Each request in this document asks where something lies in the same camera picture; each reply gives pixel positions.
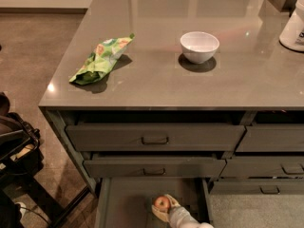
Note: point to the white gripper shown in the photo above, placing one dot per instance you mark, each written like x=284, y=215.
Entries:
x=178, y=215

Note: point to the red apple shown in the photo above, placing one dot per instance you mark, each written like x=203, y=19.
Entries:
x=162, y=203

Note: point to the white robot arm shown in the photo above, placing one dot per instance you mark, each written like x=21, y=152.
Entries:
x=204, y=225

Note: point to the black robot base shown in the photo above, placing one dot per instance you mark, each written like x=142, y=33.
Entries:
x=22, y=159

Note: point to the bottom left open drawer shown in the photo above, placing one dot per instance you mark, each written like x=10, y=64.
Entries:
x=126, y=202

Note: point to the bottom right grey drawer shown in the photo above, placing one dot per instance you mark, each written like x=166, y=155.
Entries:
x=258, y=187

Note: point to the grey drawer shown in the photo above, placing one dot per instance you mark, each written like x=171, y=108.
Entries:
x=188, y=166
x=154, y=136
x=258, y=187
x=263, y=167
x=273, y=138

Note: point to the middle right grey drawer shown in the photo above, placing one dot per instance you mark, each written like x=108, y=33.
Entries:
x=263, y=167

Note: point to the middle left grey drawer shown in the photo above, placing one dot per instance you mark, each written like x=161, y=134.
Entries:
x=188, y=166

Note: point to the top left grey drawer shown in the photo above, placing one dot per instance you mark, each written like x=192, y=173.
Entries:
x=154, y=136

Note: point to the top right grey drawer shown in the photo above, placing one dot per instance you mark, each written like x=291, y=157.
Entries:
x=273, y=138

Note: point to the grey counter cabinet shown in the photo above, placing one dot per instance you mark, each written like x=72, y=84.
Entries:
x=251, y=79

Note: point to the green chip bag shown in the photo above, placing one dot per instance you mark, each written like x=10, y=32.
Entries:
x=101, y=61

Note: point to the white bowl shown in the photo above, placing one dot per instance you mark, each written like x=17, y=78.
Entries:
x=198, y=47

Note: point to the white wipes canister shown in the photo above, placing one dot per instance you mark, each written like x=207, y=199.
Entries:
x=292, y=37

